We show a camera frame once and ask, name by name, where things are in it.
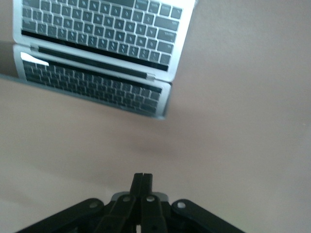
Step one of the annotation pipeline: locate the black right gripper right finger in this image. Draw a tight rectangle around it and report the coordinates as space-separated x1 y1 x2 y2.
140 173 246 233

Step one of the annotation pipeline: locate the grey laptop computer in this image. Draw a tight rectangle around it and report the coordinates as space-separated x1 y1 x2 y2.
0 0 198 121

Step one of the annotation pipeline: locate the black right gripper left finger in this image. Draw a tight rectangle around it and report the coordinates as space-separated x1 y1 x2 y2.
17 172 144 233

